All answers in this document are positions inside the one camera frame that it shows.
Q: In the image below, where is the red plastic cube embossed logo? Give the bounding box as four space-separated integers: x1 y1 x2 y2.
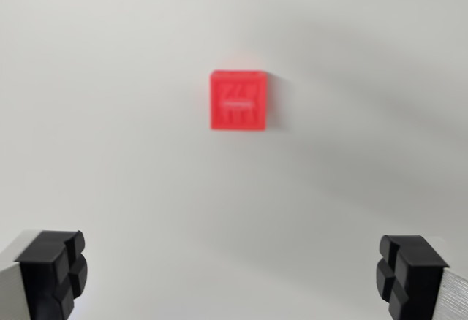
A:
208 69 268 132

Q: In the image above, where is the gripper left finger with black rubber tip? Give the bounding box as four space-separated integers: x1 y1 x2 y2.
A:
0 229 89 320

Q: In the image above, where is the gripper right finger with black rubber tip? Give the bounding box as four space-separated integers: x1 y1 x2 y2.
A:
375 234 468 320

